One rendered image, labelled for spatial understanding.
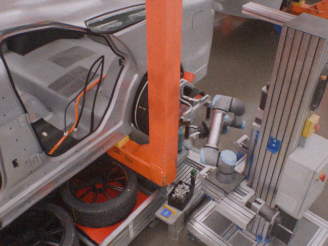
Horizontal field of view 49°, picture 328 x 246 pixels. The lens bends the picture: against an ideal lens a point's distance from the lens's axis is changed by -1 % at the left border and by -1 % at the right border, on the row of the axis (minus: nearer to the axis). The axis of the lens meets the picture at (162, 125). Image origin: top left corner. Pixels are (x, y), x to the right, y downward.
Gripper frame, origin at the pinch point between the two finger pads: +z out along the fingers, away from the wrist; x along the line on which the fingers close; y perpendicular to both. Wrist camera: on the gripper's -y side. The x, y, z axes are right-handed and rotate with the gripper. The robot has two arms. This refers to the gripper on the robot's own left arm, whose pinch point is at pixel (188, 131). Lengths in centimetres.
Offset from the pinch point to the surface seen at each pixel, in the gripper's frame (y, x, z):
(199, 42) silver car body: -39, 87, -24
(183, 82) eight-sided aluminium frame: -28.9, 31.5, 0.6
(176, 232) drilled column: 69, -54, 17
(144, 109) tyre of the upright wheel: -15.0, 15.8, 36.2
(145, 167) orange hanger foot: 18.3, -20.9, 39.9
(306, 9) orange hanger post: 17, 291, -242
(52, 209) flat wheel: 33, -45, 117
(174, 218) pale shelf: 38, -61, 21
